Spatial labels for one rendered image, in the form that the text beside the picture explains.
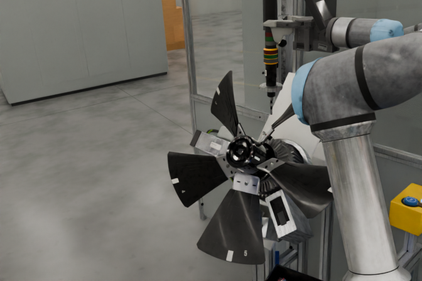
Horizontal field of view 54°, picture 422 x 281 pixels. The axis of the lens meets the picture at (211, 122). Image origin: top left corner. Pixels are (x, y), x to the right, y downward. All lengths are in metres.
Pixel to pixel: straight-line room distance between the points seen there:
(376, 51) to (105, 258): 2.55
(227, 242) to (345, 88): 0.80
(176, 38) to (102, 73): 3.06
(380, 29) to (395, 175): 1.09
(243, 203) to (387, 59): 0.83
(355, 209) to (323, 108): 0.18
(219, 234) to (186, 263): 1.46
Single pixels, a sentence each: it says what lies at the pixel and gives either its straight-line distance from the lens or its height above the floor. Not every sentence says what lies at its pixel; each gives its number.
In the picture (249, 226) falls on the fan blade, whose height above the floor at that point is 1.01.
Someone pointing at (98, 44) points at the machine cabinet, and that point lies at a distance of 6.77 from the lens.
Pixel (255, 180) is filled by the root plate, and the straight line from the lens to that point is 1.44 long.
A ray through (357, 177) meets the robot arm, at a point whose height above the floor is 1.47.
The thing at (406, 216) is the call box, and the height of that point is 1.04.
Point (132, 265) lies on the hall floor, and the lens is 2.90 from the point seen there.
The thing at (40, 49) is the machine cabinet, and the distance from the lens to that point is 6.59.
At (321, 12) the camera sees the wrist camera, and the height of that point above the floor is 1.69.
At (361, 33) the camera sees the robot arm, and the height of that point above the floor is 1.65.
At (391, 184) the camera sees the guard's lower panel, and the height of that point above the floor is 0.84.
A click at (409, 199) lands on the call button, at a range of 1.47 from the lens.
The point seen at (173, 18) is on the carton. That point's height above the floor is 0.67.
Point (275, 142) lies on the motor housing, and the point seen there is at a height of 1.19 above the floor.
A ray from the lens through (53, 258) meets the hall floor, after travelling 3.15.
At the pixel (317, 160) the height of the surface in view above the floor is 0.95.
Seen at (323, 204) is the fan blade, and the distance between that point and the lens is 1.23.
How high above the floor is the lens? 1.83
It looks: 22 degrees down
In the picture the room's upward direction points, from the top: 4 degrees counter-clockwise
